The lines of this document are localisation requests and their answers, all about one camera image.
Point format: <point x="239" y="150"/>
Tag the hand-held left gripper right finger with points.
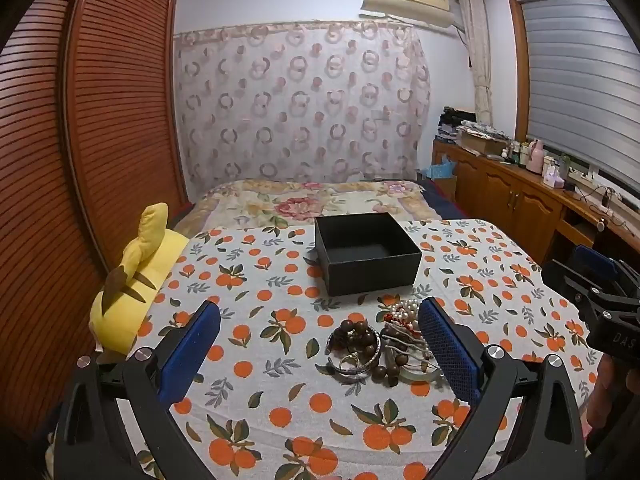
<point x="447" y="350"/>

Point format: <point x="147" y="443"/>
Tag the pink tissue box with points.
<point x="554" y="175"/>

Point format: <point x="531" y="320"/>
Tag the stack of folded clothes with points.
<point x="452" y="122"/>

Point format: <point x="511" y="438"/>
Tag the pink thermos bottle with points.
<point x="536" y="156"/>

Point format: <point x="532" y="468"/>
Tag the patterned cloth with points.
<point x="487" y="130"/>

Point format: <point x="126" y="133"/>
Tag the wooden cabinet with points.
<point x="525" y="200"/>

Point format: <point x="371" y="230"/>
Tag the floral blanket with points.
<point x="300" y="205"/>

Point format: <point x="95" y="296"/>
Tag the wooden louvered wardrobe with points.
<point x="115" y="110"/>

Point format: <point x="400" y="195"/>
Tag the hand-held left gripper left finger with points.
<point x="192" y="350"/>

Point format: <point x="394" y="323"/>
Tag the blue plastic bag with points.
<point x="442" y="170"/>

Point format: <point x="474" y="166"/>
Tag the green jade bangle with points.
<point x="425" y="374"/>

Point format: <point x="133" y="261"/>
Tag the black cardboard box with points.
<point x="370" y="272"/>

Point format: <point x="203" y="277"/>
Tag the navy bedsheet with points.
<point x="450" y="207"/>

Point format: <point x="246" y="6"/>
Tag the cream window curtain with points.
<point x="477" y="50"/>

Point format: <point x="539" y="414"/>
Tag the yellow plush toy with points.
<point x="150" y="260"/>

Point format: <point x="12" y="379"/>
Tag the orange fruit print cloth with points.
<point x="280" y="310"/>

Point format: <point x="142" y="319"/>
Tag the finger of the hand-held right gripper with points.
<point x="570" y="280"/>
<point x="595" y="260"/>

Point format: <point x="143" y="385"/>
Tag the grey window blind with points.
<point x="575" y="70"/>

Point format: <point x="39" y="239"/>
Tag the person's right hand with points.
<point x="607" y="392"/>

